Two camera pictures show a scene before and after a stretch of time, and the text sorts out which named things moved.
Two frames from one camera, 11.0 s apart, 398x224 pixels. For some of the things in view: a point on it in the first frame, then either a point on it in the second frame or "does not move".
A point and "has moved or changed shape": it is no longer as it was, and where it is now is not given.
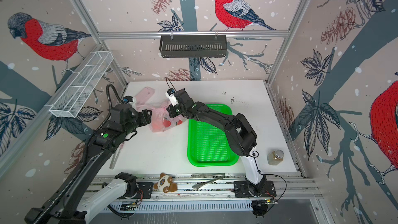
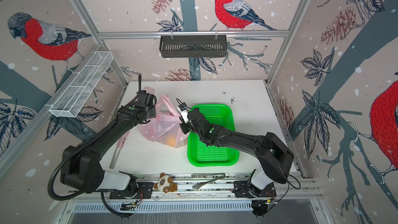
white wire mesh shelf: (80, 85) does not move
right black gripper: (173, 110) -> (186, 128)
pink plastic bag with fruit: (160, 121) has moved or changed shape
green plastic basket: (209, 144) does not move
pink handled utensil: (115, 155) does not move
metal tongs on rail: (196, 186) does not move
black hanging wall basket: (193, 46) does not move
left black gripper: (144, 116) -> (153, 111)
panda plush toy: (165, 184) does not move
